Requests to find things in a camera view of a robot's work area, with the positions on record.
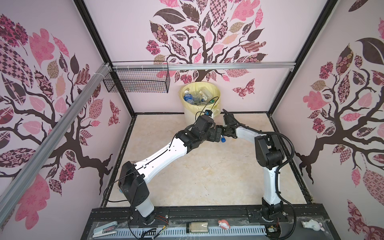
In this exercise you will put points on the small clear green label bottle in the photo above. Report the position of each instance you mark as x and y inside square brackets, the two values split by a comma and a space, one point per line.
[205, 94]

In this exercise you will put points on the blue label bottle white cap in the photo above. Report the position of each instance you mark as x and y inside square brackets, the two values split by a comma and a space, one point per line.
[197, 98]

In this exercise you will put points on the white plush toy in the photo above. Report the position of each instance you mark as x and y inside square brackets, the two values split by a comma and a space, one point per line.
[314, 225]

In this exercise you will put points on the black wire basket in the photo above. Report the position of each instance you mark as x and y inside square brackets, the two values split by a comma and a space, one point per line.
[138, 77]

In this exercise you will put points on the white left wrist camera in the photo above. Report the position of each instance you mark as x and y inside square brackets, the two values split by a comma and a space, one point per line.
[209, 113]

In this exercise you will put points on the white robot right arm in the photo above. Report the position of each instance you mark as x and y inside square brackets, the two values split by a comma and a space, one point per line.
[269, 155]

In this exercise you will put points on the beige rectangular box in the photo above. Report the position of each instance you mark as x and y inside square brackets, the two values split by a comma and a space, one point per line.
[197, 227]

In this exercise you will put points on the pink white small toy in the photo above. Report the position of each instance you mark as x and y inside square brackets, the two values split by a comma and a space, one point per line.
[223, 224]

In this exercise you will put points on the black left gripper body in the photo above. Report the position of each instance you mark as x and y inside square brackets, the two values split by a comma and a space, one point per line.
[210, 135]

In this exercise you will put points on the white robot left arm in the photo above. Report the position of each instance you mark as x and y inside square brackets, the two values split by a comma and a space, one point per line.
[134, 178]

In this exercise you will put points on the white bin with yellow bag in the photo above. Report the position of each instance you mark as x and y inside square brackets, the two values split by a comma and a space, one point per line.
[193, 111]

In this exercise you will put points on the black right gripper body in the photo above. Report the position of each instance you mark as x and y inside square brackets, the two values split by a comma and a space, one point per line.
[224, 130]

